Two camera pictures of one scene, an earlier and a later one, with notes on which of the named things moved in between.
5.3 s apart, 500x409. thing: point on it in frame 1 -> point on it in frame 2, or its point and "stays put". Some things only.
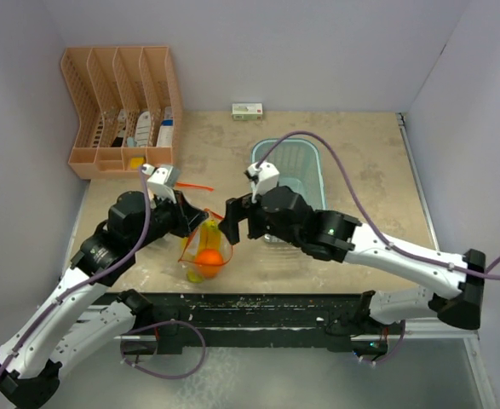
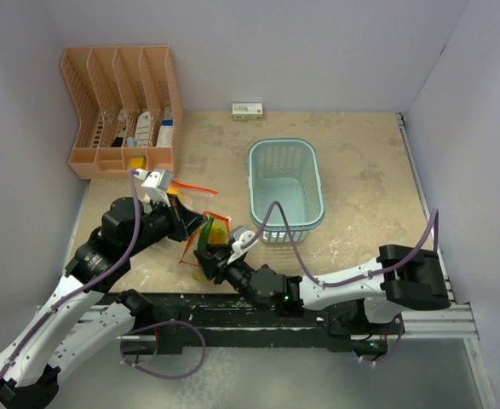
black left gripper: x=186 y=217 stays put
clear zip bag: x=208 y=250 stays put
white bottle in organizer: x=143 y=129 stays put
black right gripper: x=237 y=208 -> x=215 y=263
